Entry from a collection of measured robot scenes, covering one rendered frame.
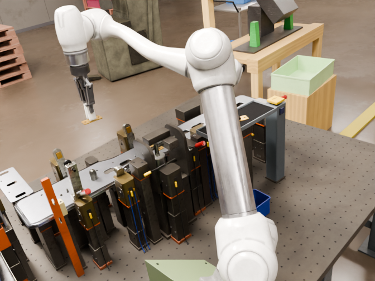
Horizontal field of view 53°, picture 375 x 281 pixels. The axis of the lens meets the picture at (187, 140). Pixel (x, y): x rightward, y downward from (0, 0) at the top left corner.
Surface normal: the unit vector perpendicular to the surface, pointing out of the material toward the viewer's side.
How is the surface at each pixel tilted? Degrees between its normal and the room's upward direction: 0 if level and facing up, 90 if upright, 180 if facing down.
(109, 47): 90
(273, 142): 90
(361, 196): 0
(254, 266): 63
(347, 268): 0
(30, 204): 0
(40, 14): 90
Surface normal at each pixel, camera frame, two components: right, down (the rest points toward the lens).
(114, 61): 0.52, 0.38
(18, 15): 0.70, 0.29
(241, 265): -0.11, 0.06
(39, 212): -0.11, -0.86
